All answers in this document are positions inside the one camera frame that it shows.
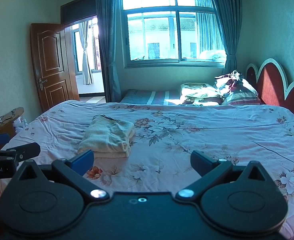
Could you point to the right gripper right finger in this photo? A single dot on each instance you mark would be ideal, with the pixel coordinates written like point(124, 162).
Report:
point(212, 173)

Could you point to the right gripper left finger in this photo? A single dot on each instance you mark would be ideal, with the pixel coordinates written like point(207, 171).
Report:
point(70, 172)

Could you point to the cream knitted patterned sweater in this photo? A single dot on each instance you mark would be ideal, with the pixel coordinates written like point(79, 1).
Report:
point(108, 137)

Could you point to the crumpled red white clothes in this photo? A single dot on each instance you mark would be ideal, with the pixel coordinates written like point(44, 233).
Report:
point(229, 81)

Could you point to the wooden bedside stool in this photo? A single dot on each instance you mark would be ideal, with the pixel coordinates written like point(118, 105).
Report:
point(7, 123)

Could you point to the pink floral bed sheet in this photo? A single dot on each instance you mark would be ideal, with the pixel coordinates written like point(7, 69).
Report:
point(164, 139)

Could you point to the brown wooden door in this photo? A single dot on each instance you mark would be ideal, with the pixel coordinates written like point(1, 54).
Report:
point(53, 63)

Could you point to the striped pillow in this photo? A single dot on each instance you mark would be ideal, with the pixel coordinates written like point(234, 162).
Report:
point(242, 94)

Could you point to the striped side mattress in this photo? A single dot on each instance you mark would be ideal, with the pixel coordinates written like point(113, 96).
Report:
point(147, 97)

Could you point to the white balcony curtain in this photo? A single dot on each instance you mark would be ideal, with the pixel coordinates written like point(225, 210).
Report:
point(86, 71)

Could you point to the red heart-shaped headboard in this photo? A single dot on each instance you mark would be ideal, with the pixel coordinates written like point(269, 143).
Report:
point(271, 83)

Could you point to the large sliding window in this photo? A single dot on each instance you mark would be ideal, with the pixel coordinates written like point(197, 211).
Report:
point(171, 32)

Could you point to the teal right curtain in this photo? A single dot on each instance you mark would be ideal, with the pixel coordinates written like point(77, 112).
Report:
point(229, 17)

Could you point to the teal curtain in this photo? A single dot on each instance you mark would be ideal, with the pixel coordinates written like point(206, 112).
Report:
point(106, 14)
point(229, 17)

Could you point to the teal left curtain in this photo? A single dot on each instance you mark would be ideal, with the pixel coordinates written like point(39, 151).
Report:
point(106, 14)

